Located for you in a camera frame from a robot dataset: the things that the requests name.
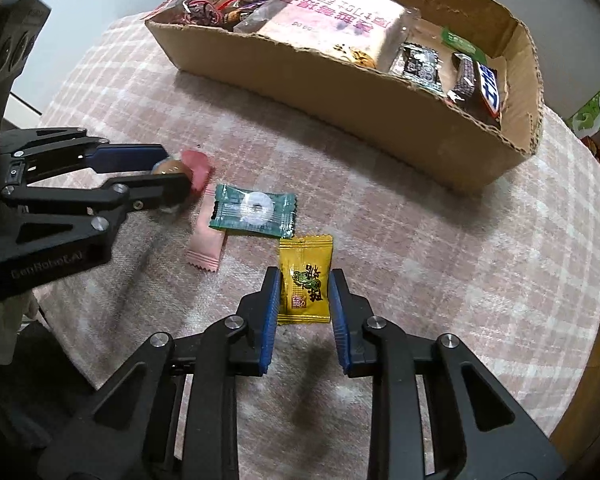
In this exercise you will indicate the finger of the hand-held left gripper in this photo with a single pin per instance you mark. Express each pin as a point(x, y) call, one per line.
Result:
point(150, 191)
point(130, 156)

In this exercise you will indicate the yellow snack packet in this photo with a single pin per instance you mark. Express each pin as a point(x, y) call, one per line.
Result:
point(305, 280)

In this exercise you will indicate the black snack packet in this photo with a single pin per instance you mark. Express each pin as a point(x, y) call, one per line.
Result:
point(419, 67)

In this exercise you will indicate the clear packet in box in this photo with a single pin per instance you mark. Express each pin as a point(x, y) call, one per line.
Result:
point(330, 15)

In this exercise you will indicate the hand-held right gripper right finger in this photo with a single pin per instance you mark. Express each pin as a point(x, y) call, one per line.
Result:
point(339, 320)

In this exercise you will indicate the pink plaid tablecloth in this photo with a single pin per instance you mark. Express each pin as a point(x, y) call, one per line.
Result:
point(405, 260)

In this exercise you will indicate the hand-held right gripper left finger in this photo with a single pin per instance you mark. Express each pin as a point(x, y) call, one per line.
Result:
point(270, 320)

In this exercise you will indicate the small brown chocolate bar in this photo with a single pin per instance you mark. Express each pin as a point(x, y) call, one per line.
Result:
point(485, 90)

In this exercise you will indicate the person's left hand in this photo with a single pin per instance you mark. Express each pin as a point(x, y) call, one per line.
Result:
point(2, 322)

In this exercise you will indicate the cardboard box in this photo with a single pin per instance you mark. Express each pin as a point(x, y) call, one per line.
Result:
point(330, 95)

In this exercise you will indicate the green candy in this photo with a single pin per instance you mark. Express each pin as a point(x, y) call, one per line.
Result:
point(462, 42)

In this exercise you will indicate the pink candy packet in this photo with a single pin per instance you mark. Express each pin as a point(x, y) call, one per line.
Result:
point(205, 247)

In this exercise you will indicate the round brown ball candy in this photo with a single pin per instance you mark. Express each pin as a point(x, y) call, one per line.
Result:
point(167, 165)

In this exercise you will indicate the green printed box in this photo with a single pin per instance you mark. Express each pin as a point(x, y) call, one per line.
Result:
point(597, 107)

